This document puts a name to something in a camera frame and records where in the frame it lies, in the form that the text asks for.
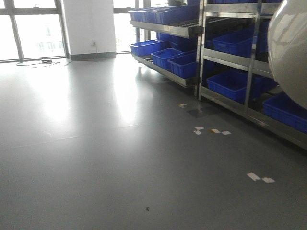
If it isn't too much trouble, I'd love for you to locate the white plastic bin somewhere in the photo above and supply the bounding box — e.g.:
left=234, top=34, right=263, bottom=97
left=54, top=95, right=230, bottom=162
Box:
left=268, top=0, right=307, bottom=108

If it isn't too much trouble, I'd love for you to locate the blue crate lower shelf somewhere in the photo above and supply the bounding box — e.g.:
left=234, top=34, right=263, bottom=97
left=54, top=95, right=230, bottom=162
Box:
left=207, top=69, right=278, bottom=104

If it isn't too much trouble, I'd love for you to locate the right steel shelf rack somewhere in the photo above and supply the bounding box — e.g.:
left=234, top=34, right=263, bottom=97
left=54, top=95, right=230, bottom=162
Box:
left=199, top=0, right=307, bottom=149

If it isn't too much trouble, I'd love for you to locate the blue crate on shelf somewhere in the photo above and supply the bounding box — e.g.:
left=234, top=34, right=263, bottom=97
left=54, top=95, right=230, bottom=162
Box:
left=212, top=28, right=254, bottom=58

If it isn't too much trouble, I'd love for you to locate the far steel flow rack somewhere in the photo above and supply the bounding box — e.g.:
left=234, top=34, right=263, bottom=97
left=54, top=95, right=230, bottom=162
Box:
left=129, top=0, right=202, bottom=88

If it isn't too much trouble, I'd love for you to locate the blue crate near right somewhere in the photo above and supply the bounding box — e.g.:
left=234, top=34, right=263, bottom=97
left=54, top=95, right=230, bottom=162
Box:
left=262, top=92, right=307, bottom=133

